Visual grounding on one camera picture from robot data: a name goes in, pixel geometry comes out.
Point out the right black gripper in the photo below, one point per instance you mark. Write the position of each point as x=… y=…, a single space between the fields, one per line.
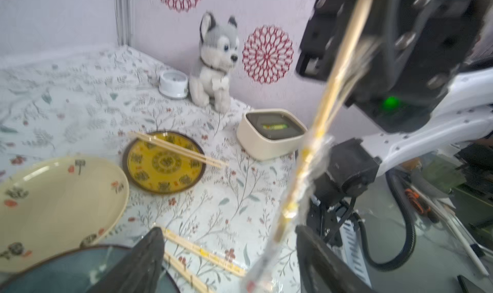
x=416 y=56

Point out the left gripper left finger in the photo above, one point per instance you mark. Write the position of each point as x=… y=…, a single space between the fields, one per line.
x=138 y=271

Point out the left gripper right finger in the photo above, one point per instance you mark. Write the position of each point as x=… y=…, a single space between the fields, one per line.
x=321 y=270

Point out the chopsticks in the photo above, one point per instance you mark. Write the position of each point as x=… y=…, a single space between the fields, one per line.
x=178 y=149
x=353 y=61
x=192 y=279
x=225 y=260

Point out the clear wrapper with yellow dots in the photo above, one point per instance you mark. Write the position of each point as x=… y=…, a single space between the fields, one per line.
x=259 y=276

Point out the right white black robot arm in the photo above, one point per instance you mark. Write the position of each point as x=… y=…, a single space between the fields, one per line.
x=360 y=150

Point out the dark green glass plate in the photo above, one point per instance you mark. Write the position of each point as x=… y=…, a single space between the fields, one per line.
x=86 y=270

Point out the floral table mat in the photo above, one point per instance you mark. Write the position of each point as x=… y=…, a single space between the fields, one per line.
x=87 y=105

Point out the yellow patterned plate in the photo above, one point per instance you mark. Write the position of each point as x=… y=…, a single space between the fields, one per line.
x=158 y=170

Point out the cream small plate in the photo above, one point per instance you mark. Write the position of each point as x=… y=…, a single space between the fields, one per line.
x=59 y=205

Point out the white digital scale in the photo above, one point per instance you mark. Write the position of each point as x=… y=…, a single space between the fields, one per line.
x=266 y=134

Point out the small white alarm clock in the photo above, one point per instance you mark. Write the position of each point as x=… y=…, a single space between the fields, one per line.
x=174 y=84

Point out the grey husky plush toy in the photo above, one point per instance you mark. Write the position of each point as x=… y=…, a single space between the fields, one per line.
x=209 y=79

